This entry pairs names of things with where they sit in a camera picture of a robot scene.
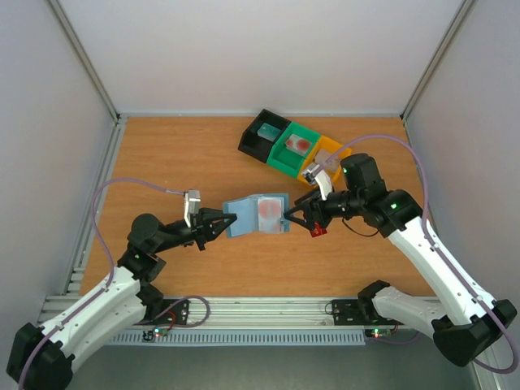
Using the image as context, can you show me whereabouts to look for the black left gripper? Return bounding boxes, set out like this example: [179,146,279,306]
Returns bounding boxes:
[153,207,236,254]

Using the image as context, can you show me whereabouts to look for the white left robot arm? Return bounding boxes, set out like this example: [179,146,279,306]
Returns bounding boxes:
[6,208,236,389]

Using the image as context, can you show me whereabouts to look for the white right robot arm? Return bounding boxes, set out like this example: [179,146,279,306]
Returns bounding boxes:
[284,154,518,367]

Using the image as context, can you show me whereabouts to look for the teal card in bin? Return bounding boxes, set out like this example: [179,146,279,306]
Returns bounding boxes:
[257,123,281,142]

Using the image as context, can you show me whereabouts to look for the red VIP card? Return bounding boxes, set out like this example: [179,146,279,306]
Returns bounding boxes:
[310,223,327,238]

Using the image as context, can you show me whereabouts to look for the grey slotted cable duct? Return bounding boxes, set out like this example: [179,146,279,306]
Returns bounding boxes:
[107,329,366,348]

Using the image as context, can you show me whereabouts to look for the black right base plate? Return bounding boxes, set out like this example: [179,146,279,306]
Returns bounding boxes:
[326,299,399,327]

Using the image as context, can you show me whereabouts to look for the yellow plastic bin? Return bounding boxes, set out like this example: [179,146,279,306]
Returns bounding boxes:
[297,136,352,184]

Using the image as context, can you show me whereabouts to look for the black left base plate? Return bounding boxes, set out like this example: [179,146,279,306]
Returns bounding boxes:
[137,299,190,327]

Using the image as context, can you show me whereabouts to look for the teal card holder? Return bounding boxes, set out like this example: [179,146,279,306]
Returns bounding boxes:
[223,193,290,238]

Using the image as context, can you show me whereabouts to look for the red patterned card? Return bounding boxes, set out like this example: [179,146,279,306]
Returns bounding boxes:
[284,134,312,156]

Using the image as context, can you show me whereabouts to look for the white VIP card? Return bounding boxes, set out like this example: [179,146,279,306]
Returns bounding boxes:
[314,149,340,174]

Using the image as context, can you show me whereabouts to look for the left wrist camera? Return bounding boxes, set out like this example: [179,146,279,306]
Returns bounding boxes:
[183,189,202,228]

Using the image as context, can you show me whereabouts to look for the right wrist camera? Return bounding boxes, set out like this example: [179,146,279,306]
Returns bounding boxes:
[301,162,334,201]

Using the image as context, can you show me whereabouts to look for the black plastic bin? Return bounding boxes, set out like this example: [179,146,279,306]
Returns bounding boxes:
[238,109,291,163]

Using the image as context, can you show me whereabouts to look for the green plastic bin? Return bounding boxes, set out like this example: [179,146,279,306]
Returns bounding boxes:
[266,122,320,178]

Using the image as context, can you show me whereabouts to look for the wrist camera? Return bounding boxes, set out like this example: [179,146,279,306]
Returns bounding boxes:
[183,189,202,228]
[301,162,334,201]

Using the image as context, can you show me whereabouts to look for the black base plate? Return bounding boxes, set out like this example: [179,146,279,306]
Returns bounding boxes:
[326,299,399,327]
[137,299,190,327]

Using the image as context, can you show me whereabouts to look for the aluminium front rail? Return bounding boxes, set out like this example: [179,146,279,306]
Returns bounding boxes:
[36,295,484,330]

